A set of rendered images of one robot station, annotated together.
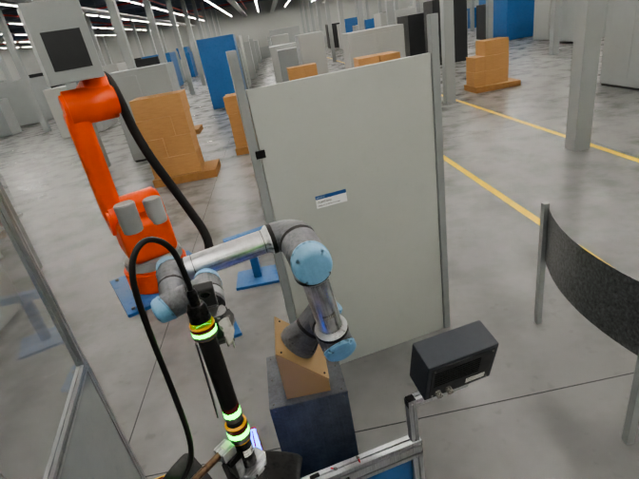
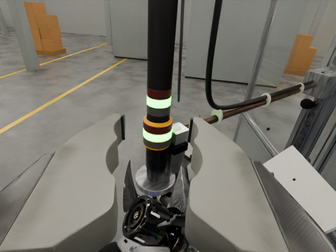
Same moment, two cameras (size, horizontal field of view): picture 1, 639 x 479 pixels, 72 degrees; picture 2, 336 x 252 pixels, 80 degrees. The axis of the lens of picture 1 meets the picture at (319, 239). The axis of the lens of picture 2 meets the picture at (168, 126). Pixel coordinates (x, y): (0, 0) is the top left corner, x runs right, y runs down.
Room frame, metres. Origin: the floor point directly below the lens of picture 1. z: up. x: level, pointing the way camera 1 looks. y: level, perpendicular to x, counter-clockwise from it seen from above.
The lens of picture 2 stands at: (0.89, 0.29, 1.72)
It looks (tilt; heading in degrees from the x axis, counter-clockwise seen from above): 30 degrees down; 190
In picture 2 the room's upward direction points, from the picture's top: 4 degrees clockwise
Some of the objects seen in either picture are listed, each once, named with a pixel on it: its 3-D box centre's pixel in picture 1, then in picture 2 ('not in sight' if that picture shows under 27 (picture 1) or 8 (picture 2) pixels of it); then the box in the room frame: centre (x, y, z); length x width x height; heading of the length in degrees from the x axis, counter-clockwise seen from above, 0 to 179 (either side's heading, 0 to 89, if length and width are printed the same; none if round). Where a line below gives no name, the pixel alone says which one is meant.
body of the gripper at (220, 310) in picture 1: (214, 318); not in sight; (0.92, 0.29, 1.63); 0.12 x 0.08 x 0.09; 13
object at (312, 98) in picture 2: not in sight; (308, 101); (0.20, 0.62, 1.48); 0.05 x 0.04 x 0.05; 138
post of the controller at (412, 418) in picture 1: (412, 418); not in sight; (1.11, -0.21, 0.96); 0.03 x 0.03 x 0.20; 13
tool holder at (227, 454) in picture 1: (241, 452); (161, 157); (0.63, 0.23, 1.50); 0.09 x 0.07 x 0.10; 138
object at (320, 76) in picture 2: not in sight; (321, 82); (0.17, 0.64, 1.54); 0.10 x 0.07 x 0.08; 138
